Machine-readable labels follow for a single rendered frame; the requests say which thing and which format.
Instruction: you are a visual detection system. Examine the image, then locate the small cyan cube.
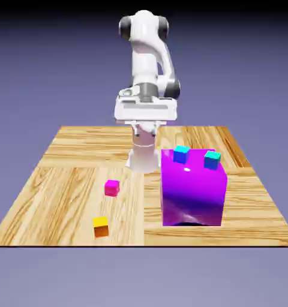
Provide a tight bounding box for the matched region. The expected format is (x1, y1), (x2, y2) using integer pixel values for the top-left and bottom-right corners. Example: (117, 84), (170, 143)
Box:
(172, 145), (191, 165)

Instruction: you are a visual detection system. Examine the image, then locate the small yellow cube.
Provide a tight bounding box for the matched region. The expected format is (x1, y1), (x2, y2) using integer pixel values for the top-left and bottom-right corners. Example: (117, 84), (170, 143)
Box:
(92, 215), (110, 239)

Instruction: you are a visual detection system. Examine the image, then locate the small teal cube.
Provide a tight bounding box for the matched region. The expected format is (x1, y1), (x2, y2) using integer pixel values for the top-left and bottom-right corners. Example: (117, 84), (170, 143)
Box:
(203, 150), (222, 171)

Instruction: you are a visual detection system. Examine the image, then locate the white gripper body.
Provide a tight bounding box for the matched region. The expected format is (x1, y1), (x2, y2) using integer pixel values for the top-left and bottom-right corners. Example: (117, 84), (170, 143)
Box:
(113, 95), (178, 126)

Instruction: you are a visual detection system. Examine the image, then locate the large magenta box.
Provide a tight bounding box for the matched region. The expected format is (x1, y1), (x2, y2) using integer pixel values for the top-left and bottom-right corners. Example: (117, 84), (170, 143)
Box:
(160, 148), (229, 227)

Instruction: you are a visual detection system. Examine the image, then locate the small pink cube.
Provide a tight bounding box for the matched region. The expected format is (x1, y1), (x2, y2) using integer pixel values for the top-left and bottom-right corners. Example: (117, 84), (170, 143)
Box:
(104, 179), (121, 198)

